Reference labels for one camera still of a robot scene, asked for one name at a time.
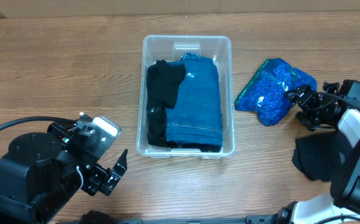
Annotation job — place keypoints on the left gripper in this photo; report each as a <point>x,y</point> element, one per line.
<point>99,173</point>

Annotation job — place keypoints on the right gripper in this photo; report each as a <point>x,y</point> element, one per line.
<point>308,96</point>

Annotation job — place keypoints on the black garment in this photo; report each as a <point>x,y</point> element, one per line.
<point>162,82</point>
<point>320,156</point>
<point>155,130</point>

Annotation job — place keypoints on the blue denim jeans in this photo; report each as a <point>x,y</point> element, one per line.
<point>196,119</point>

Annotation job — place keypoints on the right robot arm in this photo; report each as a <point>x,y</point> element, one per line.
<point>342,203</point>

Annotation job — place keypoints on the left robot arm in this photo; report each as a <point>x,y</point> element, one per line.
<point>41,172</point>

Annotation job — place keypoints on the clear plastic storage container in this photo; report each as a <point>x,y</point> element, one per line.
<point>171,48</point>

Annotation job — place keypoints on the blue sequin fabric bundle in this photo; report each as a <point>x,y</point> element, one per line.
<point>265,92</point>

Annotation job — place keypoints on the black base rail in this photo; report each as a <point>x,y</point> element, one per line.
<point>97,217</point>

